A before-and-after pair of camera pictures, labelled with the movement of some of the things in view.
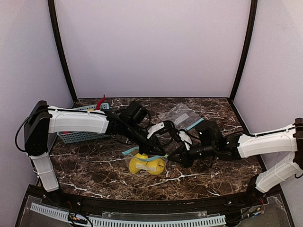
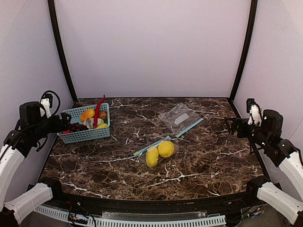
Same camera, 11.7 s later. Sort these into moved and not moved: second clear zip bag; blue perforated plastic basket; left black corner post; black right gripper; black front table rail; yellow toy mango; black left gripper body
Moved: black left gripper body; yellow toy mango; black right gripper
Not moved: left black corner post; blue perforated plastic basket; second clear zip bag; black front table rail
